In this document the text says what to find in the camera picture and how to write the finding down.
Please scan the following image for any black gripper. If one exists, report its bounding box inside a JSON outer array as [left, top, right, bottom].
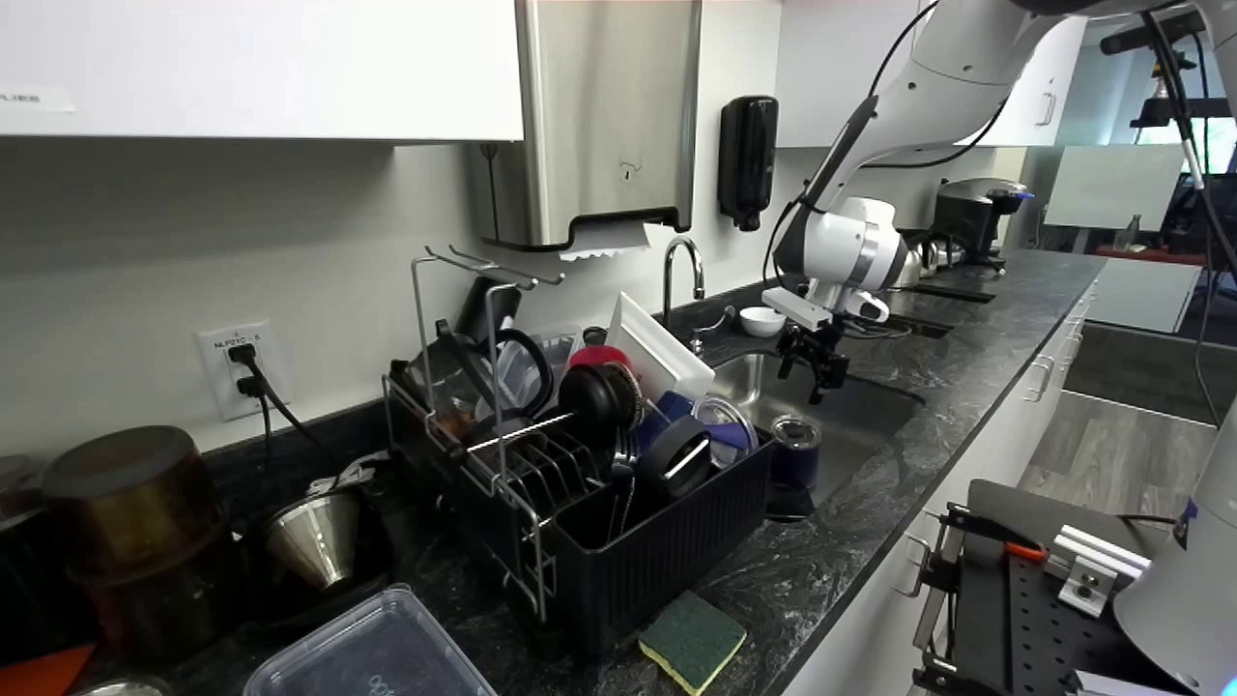
[[771, 312, 858, 407]]

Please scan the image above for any dark blue thermo cup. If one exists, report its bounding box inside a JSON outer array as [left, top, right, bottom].
[[767, 410, 828, 495]]

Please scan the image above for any clear plastic cup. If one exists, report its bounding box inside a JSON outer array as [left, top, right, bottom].
[[690, 389, 765, 472]]

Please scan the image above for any red round lid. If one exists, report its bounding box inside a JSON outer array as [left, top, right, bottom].
[[564, 326, 632, 380]]

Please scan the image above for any black rimmed glass lid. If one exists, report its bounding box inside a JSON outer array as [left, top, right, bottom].
[[486, 326, 561, 419]]

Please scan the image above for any stainless steel sink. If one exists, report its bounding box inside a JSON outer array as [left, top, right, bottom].
[[698, 345, 928, 521]]

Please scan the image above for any small white bowl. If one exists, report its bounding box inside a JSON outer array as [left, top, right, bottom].
[[735, 302, 789, 345]]

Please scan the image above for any black plastic tray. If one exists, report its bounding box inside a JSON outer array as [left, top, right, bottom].
[[762, 477, 820, 521]]

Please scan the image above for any black counter mat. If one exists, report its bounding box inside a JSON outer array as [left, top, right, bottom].
[[900, 280, 995, 311]]

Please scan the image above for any white rectangular tray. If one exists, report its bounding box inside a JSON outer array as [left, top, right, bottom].
[[604, 285, 717, 407]]

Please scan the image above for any black mug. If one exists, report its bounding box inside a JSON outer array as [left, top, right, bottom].
[[637, 419, 717, 501]]

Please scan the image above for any steel faucet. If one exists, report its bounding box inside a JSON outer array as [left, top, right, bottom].
[[657, 234, 712, 320]]

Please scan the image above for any black round pan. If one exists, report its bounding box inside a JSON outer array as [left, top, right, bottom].
[[556, 363, 645, 451]]

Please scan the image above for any black soap dispenser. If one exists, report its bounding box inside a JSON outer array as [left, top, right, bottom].
[[716, 94, 784, 234]]

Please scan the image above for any black coffee machine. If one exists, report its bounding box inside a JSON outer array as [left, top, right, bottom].
[[922, 173, 1035, 280]]

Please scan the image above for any black dish rack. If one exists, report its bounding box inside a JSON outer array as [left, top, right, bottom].
[[379, 238, 776, 648]]

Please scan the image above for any white base cabinet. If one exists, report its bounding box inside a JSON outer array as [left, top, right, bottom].
[[780, 285, 1101, 696]]

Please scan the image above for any green yellow sponge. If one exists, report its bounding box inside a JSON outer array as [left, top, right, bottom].
[[632, 586, 752, 696]]

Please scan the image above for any steel paper towel dispenser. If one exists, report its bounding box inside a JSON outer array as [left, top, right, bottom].
[[462, 0, 707, 253]]

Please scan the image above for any aluminium extrusion bar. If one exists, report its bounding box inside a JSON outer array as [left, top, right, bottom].
[[1047, 517, 1154, 586]]

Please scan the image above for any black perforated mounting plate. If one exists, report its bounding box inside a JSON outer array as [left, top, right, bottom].
[[954, 477, 1169, 696]]

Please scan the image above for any grey flat panel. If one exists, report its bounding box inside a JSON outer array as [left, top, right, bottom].
[[1038, 144, 1190, 238]]

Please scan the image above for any clear plastic container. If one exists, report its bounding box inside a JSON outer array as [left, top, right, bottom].
[[238, 581, 502, 696]]

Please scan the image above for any dark bronze pot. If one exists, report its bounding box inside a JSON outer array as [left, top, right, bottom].
[[39, 423, 247, 665]]

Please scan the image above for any orange board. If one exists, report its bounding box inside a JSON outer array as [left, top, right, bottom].
[[0, 638, 100, 696]]

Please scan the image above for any white cabinet with handles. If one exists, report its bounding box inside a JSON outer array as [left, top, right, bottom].
[[776, 0, 1093, 155]]

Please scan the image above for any black utensil handle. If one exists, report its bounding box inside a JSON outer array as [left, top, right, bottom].
[[454, 274, 528, 345]]

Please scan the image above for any aluminium corner bracket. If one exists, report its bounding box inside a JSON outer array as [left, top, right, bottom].
[[1053, 562, 1119, 621]]

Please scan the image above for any black camera stand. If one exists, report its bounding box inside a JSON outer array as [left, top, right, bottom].
[[1098, 6, 1237, 135]]

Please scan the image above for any black power plug cable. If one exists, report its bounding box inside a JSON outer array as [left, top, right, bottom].
[[225, 336, 325, 450], [230, 370, 282, 472]]

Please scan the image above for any white wall outlet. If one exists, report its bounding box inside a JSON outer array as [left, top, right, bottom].
[[194, 317, 287, 424]]

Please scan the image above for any white wall cabinet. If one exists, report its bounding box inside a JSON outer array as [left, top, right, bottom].
[[0, 0, 528, 148]]

